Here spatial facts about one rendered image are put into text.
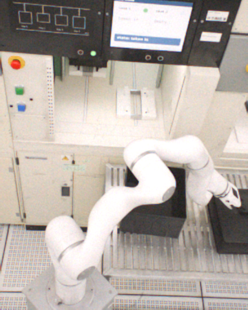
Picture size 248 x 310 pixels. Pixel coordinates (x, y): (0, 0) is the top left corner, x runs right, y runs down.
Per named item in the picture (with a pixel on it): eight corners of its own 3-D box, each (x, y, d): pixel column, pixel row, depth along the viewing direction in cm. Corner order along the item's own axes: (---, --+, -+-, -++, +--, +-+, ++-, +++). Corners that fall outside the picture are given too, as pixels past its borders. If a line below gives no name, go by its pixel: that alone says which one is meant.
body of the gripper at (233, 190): (230, 195, 176) (244, 206, 183) (226, 174, 182) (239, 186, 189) (214, 201, 179) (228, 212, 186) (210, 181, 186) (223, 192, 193)
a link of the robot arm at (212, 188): (219, 199, 176) (230, 179, 177) (202, 185, 168) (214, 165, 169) (204, 193, 182) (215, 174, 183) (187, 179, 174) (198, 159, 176)
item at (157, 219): (123, 182, 214) (127, 161, 201) (178, 189, 215) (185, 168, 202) (118, 231, 196) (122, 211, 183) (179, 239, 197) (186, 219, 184)
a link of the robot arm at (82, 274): (64, 248, 158) (86, 286, 150) (42, 247, 148) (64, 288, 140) (159, 152, 147) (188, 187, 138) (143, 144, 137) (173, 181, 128)
